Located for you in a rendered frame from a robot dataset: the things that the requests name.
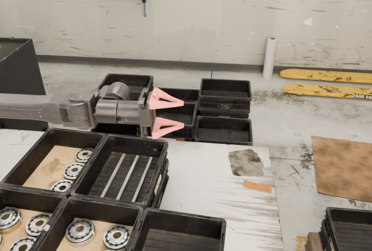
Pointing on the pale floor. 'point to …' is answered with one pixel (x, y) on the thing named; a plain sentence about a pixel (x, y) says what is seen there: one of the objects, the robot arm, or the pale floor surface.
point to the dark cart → (20, 78)
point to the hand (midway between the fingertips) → (180, 114)
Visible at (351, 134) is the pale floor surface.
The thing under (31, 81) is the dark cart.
